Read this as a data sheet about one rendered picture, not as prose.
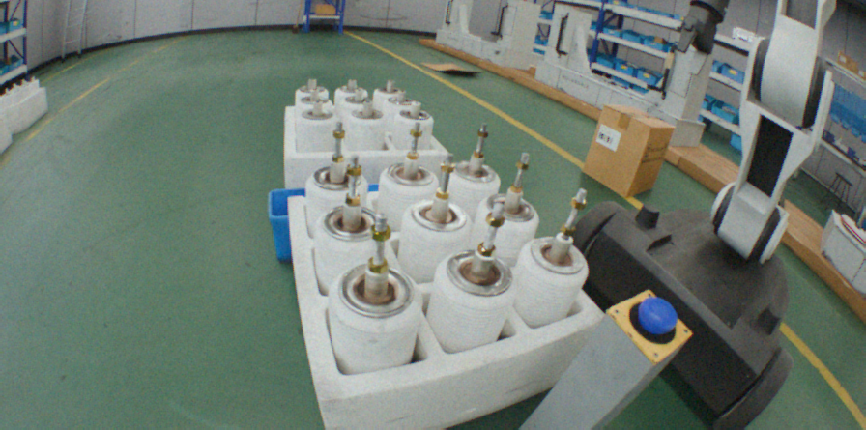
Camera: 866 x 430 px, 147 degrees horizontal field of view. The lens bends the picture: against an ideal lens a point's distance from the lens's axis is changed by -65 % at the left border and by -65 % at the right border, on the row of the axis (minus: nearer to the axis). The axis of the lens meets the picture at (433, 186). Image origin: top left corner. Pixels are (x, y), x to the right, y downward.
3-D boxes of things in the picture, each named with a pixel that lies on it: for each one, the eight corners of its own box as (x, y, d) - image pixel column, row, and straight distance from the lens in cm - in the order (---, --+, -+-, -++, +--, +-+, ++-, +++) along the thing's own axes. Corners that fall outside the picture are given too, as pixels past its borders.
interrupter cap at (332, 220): (310, 219, 46) (310, 215, 46) (358, 203, 50) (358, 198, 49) (343, 251, 41) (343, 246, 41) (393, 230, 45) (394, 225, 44)
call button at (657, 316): (648, 305, 36) (658, 290, 35) (674, 332, 36) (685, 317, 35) (624, 318, 33) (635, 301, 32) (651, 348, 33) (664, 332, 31)
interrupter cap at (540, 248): (575, 244, 52) (577, 240, 52) (589, 279, 46) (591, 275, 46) (525, 237, 49) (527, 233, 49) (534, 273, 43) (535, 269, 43)
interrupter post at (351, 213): (338, 223, 45) (338, 200, 44) (354, 217, 47) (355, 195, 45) (349, 233, 44) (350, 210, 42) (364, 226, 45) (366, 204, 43)
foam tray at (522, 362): (465, 251, 85) (482, 184, 76) (561, 384, 66) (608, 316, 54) (294, 272, 75) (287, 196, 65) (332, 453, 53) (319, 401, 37)
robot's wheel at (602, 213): (599, 260, 100) (628, 195, 91) (612, 271, 98) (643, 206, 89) (547, 277, 86) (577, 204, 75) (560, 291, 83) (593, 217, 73)
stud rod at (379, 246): (370, 282, 35) (374, 217, 30) (372, 275, 36) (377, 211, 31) (380, 284, 35) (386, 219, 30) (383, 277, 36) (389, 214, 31)
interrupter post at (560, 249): (562, 253, 49) (571, 233, 47) (566, 265, 47) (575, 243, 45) (546, 251, 48) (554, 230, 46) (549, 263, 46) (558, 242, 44)
